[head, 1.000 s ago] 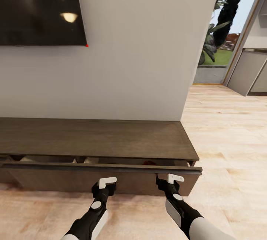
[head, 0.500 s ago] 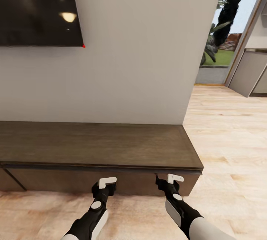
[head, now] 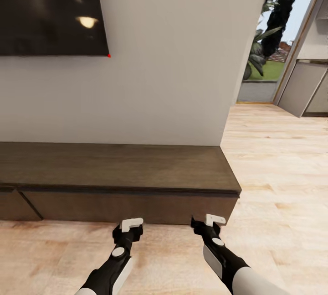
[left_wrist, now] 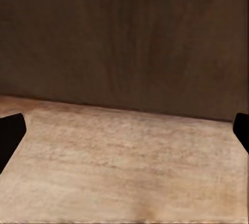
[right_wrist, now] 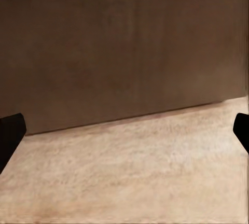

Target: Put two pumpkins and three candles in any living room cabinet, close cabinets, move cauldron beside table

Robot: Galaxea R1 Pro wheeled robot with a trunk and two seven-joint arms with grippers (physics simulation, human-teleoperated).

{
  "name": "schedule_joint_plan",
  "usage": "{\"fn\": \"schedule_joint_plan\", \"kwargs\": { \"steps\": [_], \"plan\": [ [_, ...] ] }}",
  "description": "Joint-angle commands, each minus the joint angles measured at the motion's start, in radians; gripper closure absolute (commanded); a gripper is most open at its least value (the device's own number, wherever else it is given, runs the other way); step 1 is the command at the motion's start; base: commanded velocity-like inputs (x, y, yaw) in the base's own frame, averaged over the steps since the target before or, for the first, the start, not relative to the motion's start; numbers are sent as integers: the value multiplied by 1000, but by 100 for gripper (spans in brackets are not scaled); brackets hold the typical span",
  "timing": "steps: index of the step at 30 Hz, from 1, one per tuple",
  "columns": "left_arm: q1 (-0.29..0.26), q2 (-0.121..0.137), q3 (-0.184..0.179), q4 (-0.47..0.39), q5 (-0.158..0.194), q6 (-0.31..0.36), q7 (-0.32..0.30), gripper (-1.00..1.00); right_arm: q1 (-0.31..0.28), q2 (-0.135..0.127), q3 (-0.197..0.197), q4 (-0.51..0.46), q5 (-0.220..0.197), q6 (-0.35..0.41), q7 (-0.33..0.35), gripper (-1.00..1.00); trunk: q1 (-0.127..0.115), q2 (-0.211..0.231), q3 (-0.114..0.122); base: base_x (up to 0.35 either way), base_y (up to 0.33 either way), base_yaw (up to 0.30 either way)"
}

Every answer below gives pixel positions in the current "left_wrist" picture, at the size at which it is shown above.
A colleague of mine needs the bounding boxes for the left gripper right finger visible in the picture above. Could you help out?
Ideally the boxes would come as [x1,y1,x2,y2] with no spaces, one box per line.
[233,113,249,154]

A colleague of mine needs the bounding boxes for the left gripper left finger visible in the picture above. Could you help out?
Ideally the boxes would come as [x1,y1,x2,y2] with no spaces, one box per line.
[0,113,26,174]

